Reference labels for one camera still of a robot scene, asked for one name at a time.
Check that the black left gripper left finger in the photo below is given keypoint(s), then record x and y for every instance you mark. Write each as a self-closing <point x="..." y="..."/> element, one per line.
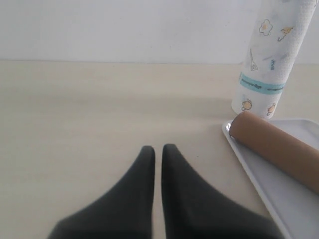
<point x="124" y="212"/>

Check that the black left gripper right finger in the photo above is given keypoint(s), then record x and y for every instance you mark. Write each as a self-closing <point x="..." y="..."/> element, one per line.
<point x="193" y="209"/>

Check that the brown cardboard tube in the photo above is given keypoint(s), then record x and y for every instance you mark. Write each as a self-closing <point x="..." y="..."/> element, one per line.
<point x="294" y="157"/>

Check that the white printed paper towel roll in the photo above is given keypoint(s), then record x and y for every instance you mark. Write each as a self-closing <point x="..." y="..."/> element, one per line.
<point x="276" y="38"/>

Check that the white rectangular tray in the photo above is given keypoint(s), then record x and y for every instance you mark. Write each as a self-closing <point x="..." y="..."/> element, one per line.
<point x="293" y="207"/>

